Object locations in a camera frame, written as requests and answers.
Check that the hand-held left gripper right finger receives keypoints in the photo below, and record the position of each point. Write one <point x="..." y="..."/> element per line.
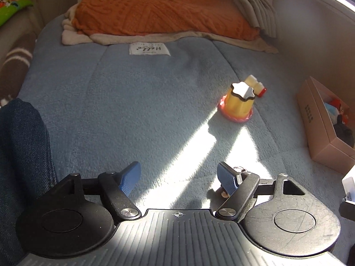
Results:
<point x="227" y="177"/>

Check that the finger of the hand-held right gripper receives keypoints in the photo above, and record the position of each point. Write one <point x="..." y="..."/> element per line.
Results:
<point x="348" y="209"/>

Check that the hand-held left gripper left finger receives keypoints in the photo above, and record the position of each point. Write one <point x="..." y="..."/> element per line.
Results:
<point x="130" y="177"/>

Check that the small black-hat figurine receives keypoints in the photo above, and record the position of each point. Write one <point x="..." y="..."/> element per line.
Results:
<point x="222" y="192"/>

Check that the pink cardboard box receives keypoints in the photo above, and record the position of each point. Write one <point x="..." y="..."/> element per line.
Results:
<point x="321" y="144"/>

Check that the white and blue packet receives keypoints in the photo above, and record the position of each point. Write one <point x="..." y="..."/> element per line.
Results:
<point x="331" y="110"/>

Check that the yellow pudding toy pink base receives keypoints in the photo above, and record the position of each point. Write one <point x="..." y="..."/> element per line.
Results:
<point x="235" y="108"/>

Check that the small cream toy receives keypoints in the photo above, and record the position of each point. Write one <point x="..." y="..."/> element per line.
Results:
<point x="253" y="81"/>

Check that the person's denim leg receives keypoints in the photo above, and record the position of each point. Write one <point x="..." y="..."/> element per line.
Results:
<point x="22" y="158"/>

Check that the white fabric label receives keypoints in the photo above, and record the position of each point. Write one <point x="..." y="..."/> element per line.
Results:
<point x="149" y="50"/>

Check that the brown striped cushion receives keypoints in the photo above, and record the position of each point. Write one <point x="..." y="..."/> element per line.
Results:
<point x="16" y="61"/>

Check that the orange blanket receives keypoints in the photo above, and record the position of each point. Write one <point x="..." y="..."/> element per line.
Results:
<point x="166" y="5"/>

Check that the grey pleated cloth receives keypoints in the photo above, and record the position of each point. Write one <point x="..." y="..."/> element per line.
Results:
<point x="249" y="0"/>

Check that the green printed cushion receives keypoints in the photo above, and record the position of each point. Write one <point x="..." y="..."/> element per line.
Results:
<point x="11" y="8"/>

